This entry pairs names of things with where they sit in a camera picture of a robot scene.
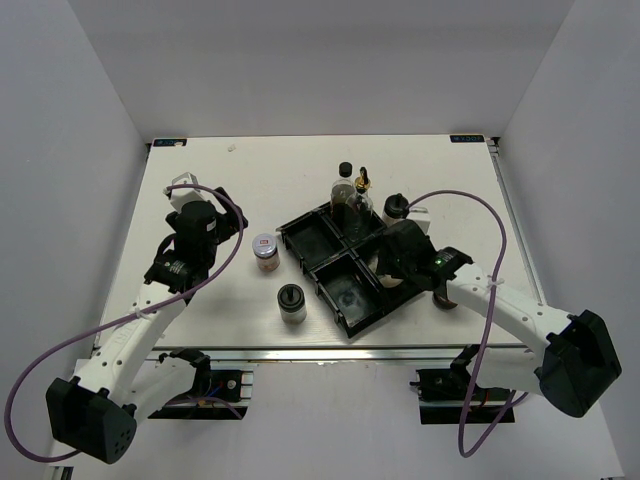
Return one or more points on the spice shaker black top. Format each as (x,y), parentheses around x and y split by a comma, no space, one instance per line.
(291,303)
(396,208)

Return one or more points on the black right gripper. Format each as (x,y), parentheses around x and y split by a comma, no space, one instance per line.
(386,260)

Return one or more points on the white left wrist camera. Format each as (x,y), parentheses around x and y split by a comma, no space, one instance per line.
(185,191)

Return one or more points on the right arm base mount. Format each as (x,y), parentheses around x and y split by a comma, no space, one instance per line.
(441,393)

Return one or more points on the clear bottle gold pourer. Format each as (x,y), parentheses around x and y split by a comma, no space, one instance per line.
(359,207)

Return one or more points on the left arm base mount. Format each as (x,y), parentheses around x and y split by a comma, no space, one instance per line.
(216,393)

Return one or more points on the brown jar red lid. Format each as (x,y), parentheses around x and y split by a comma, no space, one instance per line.
(443,303)

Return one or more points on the black four-compartment tray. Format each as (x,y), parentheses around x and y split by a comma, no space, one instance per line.
(342,269)

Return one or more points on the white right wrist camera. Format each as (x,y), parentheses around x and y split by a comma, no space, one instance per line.
(421,216)

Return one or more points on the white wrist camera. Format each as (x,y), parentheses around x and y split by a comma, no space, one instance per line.
(185,191)
(421,216)

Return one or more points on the small jar white lid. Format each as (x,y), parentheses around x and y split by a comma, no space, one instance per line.
(266,252)

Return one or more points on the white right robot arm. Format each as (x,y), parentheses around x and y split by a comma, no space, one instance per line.
(568,359)

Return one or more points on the tall bottle black cap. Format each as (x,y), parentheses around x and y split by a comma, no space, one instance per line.
(341,190)

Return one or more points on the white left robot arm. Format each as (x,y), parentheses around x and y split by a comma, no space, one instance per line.
(98,410)

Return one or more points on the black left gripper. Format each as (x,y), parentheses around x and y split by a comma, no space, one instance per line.
(232,212)

